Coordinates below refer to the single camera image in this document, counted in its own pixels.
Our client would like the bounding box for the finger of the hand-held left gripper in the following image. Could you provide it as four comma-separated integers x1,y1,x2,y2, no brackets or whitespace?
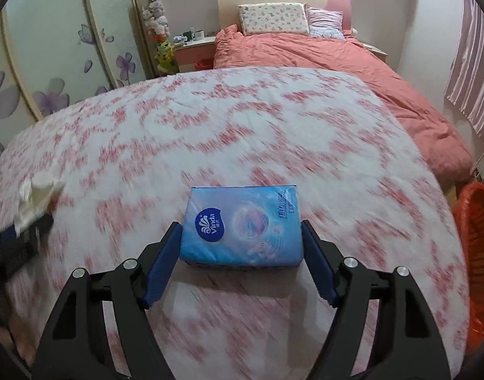
0,214,54,286

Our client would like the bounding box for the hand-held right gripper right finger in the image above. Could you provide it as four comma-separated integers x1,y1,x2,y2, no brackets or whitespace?
301,219,452,380

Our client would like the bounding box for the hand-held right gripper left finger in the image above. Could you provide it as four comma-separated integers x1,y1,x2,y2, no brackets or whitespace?
31,221,184,380

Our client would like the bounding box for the white tissue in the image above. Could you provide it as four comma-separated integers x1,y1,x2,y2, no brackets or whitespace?
14,172,65,232

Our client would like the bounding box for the blue tissue pack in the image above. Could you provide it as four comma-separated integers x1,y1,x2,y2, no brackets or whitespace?
179,184,305,268

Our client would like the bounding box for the red plastic basket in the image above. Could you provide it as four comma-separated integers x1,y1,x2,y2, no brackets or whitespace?
453,182,484,355

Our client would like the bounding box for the pink floral tablecloth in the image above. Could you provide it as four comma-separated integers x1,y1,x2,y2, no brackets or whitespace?
0,66,470,380

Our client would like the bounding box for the floral sliding door wardrobe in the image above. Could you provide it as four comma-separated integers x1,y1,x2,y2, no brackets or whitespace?
0,0,148,159

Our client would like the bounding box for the red duvet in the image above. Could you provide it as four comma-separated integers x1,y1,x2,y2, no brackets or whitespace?
213,24,474,185

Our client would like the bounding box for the yellow green plush toy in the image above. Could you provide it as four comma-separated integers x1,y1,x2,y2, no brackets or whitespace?
155,40,177,74

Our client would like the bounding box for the pink white nightstand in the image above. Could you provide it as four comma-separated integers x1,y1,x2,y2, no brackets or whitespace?
173,35,217,73
359,41,388,62

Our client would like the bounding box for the pink striped pillow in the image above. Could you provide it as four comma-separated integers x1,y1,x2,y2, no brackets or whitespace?
304,6,346,40

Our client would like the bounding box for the white floral pillow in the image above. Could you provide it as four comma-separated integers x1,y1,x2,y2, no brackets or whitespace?
238,3,310,36

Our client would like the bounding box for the pink striped curtain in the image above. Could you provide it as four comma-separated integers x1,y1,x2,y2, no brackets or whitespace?
444,0,484,143

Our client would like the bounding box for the stack of plush toys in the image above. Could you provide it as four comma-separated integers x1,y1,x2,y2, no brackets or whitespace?
141,0,171,42

